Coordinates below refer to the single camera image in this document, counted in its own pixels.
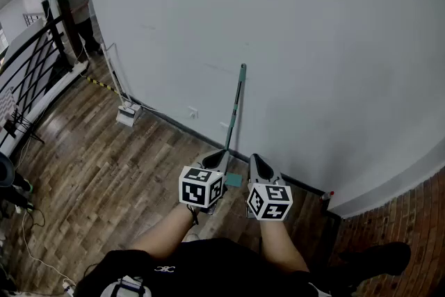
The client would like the person's right forearm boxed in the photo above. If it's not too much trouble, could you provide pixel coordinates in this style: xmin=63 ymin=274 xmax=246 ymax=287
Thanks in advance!
xmin=259 ymin=218 xmax=311 ymax=275

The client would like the person's black shirt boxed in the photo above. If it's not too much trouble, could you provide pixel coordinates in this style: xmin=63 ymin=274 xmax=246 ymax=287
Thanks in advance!
xmin=74 ymin=237 xmax=316 ymax=297

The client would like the checkered board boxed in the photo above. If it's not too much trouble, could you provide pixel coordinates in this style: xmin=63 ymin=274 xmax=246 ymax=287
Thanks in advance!
xmin=0 ymin=86 xmax=17 ymax=125

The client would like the person's black trouser leg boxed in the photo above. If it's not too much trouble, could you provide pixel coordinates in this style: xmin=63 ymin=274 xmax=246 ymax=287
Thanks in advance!
xmin=337 ymin=241 xmax=412 ymax=287

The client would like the black stair railing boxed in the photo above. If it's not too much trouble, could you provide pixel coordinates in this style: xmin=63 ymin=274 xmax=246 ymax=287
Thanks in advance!
xmin=0 ymin=15 xmax=74 ymax=150

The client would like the teal mop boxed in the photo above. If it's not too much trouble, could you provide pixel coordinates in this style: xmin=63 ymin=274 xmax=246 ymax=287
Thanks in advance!
xmin=222 ymin=63 xmax=248 ymax=188

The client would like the black tripod stand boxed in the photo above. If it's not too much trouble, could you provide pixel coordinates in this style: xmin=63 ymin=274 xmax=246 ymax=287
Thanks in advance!
xmin=0 ymin=106 xmax=46 ymax=147

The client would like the white floor cable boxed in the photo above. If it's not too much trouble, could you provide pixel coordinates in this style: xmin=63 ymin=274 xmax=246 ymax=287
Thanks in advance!
xmin=13 ymin=204 xmax=76 ymax=293

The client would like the person's left forearm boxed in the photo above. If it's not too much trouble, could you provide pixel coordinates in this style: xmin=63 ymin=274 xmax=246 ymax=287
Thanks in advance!
xmin=130 ymin=203 xmax=196 ymax=261

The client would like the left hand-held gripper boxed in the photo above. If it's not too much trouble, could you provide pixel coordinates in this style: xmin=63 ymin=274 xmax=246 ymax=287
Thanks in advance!
xmin=178 ymin=148 xmax=232 ymax=216

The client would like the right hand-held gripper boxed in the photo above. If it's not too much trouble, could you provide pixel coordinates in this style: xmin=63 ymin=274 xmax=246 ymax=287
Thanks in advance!
xmin=245 ymin=153 xmax=294 ymax=222

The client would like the white blue chest pouch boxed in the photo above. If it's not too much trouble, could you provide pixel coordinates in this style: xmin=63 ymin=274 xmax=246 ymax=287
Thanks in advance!
xmin=99 ymin=274 xmax=153 ymax=297

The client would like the yellow black striped floor strip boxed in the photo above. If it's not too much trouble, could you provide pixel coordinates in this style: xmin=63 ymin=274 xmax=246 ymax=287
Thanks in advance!
xmin=85 ymin=76 xmax=120 ymax=94

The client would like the pile of black equipment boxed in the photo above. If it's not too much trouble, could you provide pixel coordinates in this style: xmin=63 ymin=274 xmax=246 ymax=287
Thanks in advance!
xmin=0 ymin=151 xmax=35 ymax=218

